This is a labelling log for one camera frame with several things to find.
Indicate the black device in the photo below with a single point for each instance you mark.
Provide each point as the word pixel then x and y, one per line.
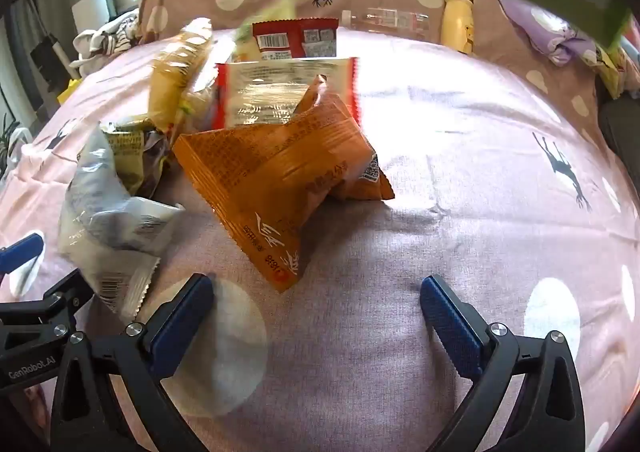
pixel 45 59

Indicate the white red-edged snack packet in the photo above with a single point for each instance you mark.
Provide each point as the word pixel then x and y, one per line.
pixel 280 86

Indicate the clear plastic bottle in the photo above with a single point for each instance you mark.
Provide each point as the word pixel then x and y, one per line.
pixel 390 19

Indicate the small yellow object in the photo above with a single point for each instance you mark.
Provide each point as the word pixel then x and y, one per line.
pixel 68 90

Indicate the yellow bottle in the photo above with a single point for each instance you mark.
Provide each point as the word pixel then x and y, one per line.
pixel 457 21

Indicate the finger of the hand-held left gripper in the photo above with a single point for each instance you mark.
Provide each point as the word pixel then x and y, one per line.
pixel 70 286
pixel 20 252

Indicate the yellow printed cloth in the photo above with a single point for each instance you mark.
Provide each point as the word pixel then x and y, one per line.
pixel 611 64

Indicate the orange snack packet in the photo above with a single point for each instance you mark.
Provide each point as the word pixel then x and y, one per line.
pixel 250 182
pixel 367 184

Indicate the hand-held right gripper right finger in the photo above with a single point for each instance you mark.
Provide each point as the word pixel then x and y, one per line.
pixel 450 327

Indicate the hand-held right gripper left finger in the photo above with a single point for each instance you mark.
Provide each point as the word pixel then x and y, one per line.
pixel 180 332

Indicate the yellow-brown snack packet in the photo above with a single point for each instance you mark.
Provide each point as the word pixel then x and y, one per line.
pixel 130 146

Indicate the red snack packet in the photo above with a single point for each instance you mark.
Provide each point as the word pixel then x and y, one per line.
pixel 290 29

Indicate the silver snack packet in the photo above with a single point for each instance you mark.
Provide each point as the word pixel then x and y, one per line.
pixel 100 212

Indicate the purple polka-dot cloth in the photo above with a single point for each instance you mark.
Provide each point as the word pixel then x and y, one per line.
pixel 545 31

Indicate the striped white cloth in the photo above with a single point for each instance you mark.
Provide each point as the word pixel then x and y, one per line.
pixel 107 39

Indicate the pink polka-dot bedsheet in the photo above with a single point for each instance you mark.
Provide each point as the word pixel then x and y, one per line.
pixel 450 232

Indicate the yellow snack packet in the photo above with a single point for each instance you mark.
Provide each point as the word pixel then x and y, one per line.
pixel 175 71

